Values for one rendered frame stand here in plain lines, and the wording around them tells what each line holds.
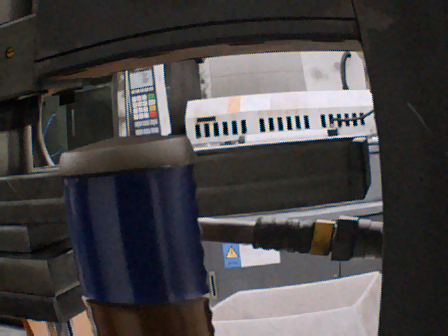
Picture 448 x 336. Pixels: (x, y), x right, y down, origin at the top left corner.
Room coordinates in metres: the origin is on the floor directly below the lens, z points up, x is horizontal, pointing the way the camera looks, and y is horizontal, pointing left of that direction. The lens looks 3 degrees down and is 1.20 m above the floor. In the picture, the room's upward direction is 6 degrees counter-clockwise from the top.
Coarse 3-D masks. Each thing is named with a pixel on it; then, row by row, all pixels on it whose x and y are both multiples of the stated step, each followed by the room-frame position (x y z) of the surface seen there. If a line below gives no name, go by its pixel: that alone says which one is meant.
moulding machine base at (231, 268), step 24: (240, 216) 5.10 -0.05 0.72; (264, 216) 5.07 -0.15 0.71; (288, 216) 5.03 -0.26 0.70; (312, 216) 4.99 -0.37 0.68; (336, 216) 4.96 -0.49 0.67; (360, 216) 4.98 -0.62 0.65; (216, 264) 5.13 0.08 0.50; (240, 264) 5.10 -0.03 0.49; (264, 264) 5.08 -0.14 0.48; (288, 264) 5.05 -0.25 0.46; (312, 264) 5.02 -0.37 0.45; (336, 264) 4.99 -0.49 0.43; (360, 264) 4.96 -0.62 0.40; (216, 288) 5.13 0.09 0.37; (240, 288) 5.11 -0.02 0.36; (264, 288) 5.08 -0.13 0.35
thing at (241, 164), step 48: (0, 144) 0.54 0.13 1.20; (240, 144) 0.57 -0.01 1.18; (288, 144) 0.56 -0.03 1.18; (336, 144) 0.48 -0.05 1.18; (0, 192) 0.52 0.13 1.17; (48, 192) 0.51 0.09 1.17; (240, 192) 0.49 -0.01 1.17; (288, 192) 0.49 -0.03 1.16; (336, 192) 0.48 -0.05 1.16; (0, 240) 0.51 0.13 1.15; (48, 240) 0.54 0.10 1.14; (0, 288) 0.48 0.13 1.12; (48, 288) 0.47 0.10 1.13
